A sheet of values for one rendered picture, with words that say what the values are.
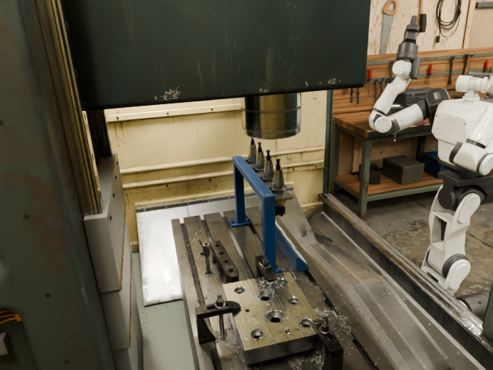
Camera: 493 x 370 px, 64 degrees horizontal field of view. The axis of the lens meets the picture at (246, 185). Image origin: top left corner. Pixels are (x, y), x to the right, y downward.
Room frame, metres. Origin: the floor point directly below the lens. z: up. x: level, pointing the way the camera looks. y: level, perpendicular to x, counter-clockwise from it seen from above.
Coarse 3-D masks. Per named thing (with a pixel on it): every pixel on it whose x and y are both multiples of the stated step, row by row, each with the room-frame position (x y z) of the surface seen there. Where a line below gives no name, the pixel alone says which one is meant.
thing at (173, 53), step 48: (96, 0) 0.83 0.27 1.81; (144, 0) 0.86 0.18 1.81; (192, 0) 0.88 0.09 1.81; (240, 0) 0.90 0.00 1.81; (288, 0) 0.93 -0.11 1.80; (336, 0) 0.95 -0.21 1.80; (96, 48) 0.83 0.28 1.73; (144, 48) 0.85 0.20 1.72; (192, 48) 0.88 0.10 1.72; (240, 48) 0.90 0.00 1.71; (288, 48) 0.93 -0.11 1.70; (336, 48) 0.95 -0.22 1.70; (96, 96) 0.83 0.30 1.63; (144, 96) 0.85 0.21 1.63; (192, 96) 0.88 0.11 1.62; (240, 96) 0.90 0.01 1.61
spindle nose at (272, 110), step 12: (264, 96) 0.97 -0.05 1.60; (276, 96) 0.97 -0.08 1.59; (288, 96) 0.98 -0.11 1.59; (300, 96) 1.02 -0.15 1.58; (252, 108) 0.98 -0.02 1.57; (264, 108) 0.97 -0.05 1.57; (276, 108) 0.97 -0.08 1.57; (288, 108) 0.98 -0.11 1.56; (300, 108) 1.02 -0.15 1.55; (252, 120) 0.98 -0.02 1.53; (264, 120) 0.97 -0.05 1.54; (276, 120) 0.97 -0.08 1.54; (288, 120) 0.98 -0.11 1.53; (300, 120) 1.02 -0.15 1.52; (252, 132) 0.99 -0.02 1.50; (264, 132) 0.97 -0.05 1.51; (276, 132) 0.97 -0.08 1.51; (288, 132) 0.98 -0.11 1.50
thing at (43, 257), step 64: (0, 0) 0.59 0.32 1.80; (0, 64) 0.59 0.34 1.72; (64, 64) 0.73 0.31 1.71; (0, 128) 0.58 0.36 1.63; (64, 128) 0.71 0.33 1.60; (0, 192) 0.58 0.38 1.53; (64, 192) 0.62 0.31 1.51; (0, 256) 0.60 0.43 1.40; (64, 256) 0.59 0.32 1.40; (0, 320) 0.60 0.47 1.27; (64, 320) 0.59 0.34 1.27
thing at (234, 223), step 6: (234, 168) 1.63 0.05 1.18; (234, 174) 1.64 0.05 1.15; (240, 174) 1.63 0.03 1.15; (234, 180) 1.64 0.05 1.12; (240, 180) 1.63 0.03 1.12; (234, 186) 1.65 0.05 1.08; (240, 186) 1.63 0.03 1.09; (240, 192) 1.63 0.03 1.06; (240, 198) 1.63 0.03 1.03; (240, 204) 1.63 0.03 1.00; (240, 210) 1.63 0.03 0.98; (240, 216) 1.63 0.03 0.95; (234, 222) 1.64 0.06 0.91; (240, 222) 1.63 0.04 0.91; (246, 222) 1.63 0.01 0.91
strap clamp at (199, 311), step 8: (216, 304) 0.93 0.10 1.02; (224, 304) 0.93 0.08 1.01; (232, 304) 0.94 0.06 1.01; (200, 312) 0.91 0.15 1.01; (208, 312) 0.91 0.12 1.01; (216, 312) 0.91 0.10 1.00; (224, 312) 0.92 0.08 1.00; (232, 312) 0.92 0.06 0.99; (200, 320) 0.90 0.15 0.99; (200, 328) 0.90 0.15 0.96; (208, 328) 0.91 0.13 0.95; (200, 336) 0.90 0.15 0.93; (208, 336) 0.91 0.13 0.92
